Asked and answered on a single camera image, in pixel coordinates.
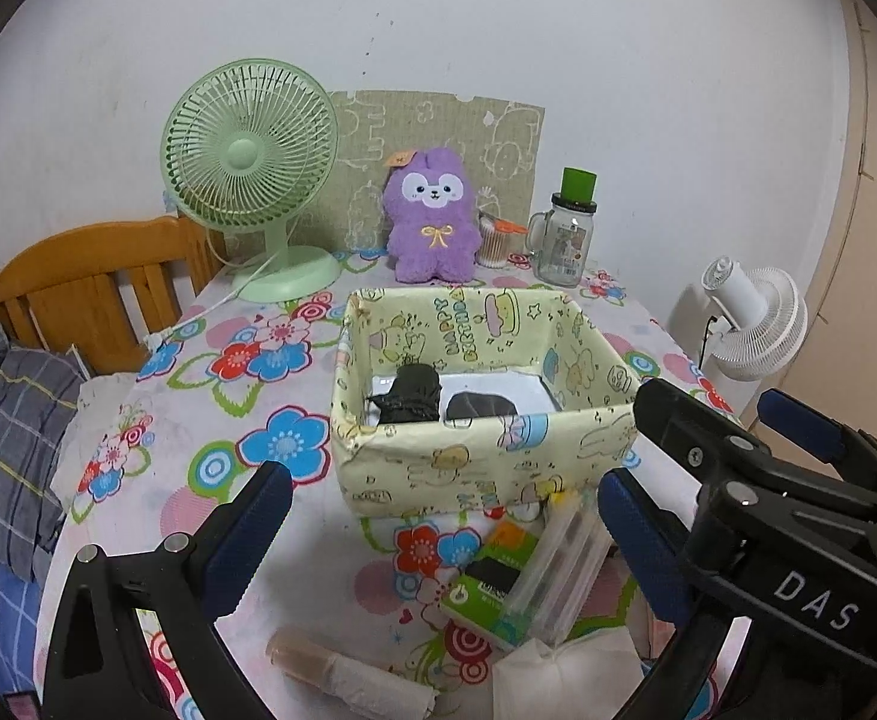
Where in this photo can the cartoon printed cardboard sheet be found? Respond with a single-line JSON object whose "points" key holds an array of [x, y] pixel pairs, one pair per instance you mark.
{"points": [[438, 124]]}

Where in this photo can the grey plaid pillow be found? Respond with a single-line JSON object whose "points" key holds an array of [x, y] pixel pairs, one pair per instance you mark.
{"points": [[11, 427]]}

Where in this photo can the beige tube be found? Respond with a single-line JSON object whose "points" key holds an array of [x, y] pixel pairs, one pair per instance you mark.
{"points": [[348, 679]]}

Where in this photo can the cotton swab jar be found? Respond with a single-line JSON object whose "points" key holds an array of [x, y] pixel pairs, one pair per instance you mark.
{"points": [[492, 244]]}

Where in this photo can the green desk fan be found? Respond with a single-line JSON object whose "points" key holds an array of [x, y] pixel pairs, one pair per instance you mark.
{"points": [[247, 154]]}

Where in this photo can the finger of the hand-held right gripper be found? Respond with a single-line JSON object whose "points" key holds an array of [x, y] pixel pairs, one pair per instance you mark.
{"points": [[798, 420], [678, 420]]}

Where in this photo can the orange packet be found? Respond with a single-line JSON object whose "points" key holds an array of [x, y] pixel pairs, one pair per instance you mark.
{"points": [[513, 536]]}

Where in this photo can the purple plush toy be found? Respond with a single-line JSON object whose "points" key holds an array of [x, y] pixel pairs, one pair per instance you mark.
{"points": [[431, 240]]}

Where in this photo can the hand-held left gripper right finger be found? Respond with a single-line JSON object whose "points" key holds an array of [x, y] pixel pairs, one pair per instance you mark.
{"points": [[637, 540]]}

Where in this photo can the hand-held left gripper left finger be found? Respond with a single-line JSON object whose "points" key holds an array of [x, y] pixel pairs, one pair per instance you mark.
{"points": [[247, 532]]}

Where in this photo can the glass jar with green lid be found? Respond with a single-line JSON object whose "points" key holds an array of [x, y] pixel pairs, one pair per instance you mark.
{"points": [[558, 247]]}

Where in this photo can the white circulator fan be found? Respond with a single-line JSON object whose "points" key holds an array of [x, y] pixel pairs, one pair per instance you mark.
{"points": [[761, 330]]}

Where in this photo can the wooden bed headboard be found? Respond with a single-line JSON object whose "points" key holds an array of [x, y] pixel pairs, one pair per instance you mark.
{"points": [[71, 262]]}

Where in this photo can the white cloth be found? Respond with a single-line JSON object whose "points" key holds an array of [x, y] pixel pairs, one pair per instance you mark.
{"points": [[558, 679]]}

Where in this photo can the green tissue packet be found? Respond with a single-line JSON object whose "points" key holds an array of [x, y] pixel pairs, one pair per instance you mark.
{"points": [[476, 604]]}

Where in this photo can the floral tablecloth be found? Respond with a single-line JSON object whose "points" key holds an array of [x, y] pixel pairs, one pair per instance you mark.
{"points": [[183, 465]]}

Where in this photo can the black rolled cloth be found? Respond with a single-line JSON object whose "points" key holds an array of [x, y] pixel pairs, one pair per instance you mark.
{"points": [[408, 394], [480, 405]]}

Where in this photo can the yellow cartoon storage box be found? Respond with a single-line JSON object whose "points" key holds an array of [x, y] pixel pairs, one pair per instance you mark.
{"points": [[438, 465]]}

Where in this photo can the clear plastic case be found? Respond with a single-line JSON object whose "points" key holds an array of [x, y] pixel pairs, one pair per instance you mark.
{"points": [[558, 570]]}

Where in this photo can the blue bed sheet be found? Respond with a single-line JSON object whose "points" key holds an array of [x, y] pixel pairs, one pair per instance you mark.
{"points": [[11, 615]]}

